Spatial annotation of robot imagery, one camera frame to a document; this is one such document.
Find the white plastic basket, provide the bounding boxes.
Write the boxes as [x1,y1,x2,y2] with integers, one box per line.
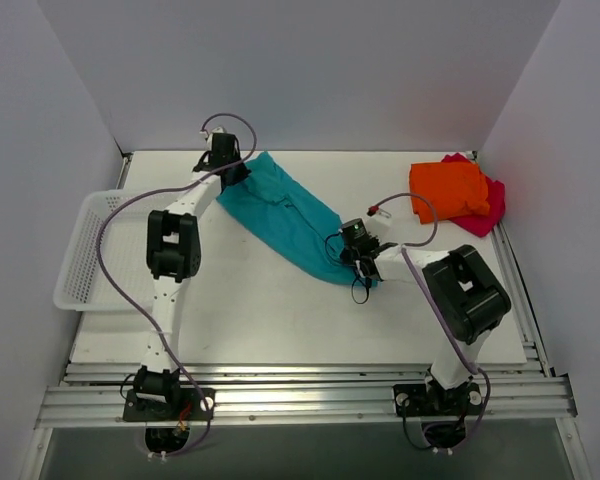
[53,189,178,312]

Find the aluminium front rail frame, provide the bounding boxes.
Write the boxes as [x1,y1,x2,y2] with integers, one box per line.
[36,360,577,428]

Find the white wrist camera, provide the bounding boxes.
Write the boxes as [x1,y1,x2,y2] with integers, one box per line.
[365,205,392,240]
[199,125,226,149]

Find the orange folded t shirt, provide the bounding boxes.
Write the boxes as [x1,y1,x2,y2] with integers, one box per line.
[409,162,490,224]

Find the teal t shirt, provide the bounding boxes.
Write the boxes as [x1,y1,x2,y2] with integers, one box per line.
[217,152,377,291]

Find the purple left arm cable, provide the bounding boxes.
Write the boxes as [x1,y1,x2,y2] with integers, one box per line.
[95,113,259,457]

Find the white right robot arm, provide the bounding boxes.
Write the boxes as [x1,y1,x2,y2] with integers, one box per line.
[339,218,511,413]

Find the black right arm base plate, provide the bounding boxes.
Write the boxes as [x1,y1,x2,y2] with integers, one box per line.
[392,380,483,418]

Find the aluminium right side rail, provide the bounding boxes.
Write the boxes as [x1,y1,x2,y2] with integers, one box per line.
[493,224,555,377]

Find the pink folded t shirt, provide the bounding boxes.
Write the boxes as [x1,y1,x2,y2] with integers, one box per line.
[435,153,506,238]

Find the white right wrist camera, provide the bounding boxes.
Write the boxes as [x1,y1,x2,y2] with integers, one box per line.
[365,205,392,240]

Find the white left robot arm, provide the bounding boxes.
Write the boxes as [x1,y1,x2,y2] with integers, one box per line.
[133,127,250,419]

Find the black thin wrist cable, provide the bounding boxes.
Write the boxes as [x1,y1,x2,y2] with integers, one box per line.
[324,232,374,305]

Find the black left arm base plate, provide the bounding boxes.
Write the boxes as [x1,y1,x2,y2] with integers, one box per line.
[122,387,215,423]

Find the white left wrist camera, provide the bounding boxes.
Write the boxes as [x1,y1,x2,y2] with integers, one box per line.
[199,125,226,149]

